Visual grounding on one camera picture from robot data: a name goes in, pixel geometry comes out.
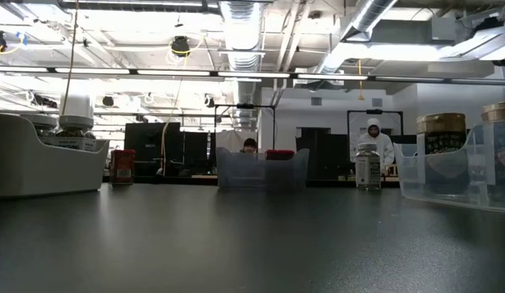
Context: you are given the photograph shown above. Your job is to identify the gold-lid glass spice jar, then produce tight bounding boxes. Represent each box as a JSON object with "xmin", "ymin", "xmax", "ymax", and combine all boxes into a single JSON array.
[
  {"xmin": 480, "ymin": 99, "xmax": 505, "ymax": 204},
  {"xmin": 415, "ymin": 112, "xmax": 468, "ymax": 195}
]

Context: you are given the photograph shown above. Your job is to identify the red-lid spice jar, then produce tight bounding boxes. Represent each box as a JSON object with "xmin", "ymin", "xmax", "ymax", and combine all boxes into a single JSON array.
[
  {"xmin": 108, "ymin": 148, "xmax": 137, "ymax": 186},
  {"xmin": 265, "ymin": 149, "xmax": 296, "ymax": 161}
]

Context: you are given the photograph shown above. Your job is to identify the large clear plastic bin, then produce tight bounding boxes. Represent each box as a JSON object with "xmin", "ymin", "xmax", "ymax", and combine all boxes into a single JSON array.
[{"xmin": 393, "ymin": 118, "xmax": 505, "ymax": 214}]

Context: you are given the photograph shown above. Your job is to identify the long ceiling light strip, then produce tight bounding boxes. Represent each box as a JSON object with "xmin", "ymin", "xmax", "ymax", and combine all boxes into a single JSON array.
[{"xmin": 0, "ymin": 64, "xmax": 505, "ymax": 87}]

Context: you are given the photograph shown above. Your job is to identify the pale hanging cable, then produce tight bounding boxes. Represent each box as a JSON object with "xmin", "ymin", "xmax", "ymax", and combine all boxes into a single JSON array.
[{"xmin": 160, "ymin": 77, "xmax": 183, "ymax": 177}]

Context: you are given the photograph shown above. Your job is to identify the yellow hanging cable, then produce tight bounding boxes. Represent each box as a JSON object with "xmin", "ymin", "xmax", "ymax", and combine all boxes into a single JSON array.
[{"xmin": 56, "ymin": 0, "xmax": 80, "ymax": 123}]

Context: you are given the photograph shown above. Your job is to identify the small translucent plastic bin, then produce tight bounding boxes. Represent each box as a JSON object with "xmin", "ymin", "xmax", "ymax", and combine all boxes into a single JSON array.
[{"xmin": 215, "ymin": 146, "xmax": 310, "ymax": 191}]

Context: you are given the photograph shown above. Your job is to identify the black monitor panel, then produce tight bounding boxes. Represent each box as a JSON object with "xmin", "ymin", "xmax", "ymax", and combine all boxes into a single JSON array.
[{"xmin": 123, "ymin": 121, "xmax": 183, "ymax": 177}]

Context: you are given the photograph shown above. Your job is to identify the black cabinet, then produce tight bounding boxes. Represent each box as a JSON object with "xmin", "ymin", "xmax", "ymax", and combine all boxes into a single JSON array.
[{"xmin": 296, "ymin": 126, "xmax": 350, "ymax": 181}]

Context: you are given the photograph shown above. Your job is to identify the white-lid glass spice jar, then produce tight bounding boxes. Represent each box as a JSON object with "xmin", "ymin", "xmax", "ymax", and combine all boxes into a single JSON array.
[
  {"xmin": 20, "ymin": 113, "xmax": 60, "ymax": 147},
  {"xmin": 52, "ymin": 115, "xmax": 98, "ymax": 152},
  {"xmin": 354, "ymin": 142, "xmax": 383, "ymax": 191}
]

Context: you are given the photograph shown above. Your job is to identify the white cloth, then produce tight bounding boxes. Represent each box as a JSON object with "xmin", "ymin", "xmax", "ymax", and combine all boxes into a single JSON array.
[{"xmin": 215, "ymin": 129, "xmax": 258, "ymax": 154}]

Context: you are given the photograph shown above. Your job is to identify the dark narrow panel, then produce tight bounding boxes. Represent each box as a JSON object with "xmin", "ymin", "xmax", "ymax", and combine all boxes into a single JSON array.
[{"xmin": 182, "ymin": 131, "xmax": 210, "ymax": 174}]

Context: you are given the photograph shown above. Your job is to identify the white plastic bin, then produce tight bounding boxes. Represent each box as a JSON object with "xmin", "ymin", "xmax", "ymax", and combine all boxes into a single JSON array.
[{"xmin": 0, "ymin": 112, "xmax": 111, "ymax": 199}]

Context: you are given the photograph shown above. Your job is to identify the black ceiling dome device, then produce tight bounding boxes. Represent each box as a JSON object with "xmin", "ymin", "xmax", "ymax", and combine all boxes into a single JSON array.
[{"xmin": 169, "ymin": 35, "xmax": 191, "ymax": 58}]

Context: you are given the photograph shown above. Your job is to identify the smooth silver ventilation duct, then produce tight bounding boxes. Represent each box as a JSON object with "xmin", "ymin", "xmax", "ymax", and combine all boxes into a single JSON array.
[{"xmin": 315, "ymin": 0, "xmax": 400, "ymax": 75}]

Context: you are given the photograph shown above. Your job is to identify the white cylindrical container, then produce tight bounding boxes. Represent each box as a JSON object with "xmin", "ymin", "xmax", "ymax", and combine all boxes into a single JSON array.
[{"xmin": 59, "ymin": 94, "xmax": 94, "ymax": 118}]

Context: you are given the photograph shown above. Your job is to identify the yellow hanging cord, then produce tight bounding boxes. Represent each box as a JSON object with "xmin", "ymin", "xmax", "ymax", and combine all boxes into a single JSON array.
[{"xmin": 357, "ymin": 59, "xmax": 366, "ymax": 101}]

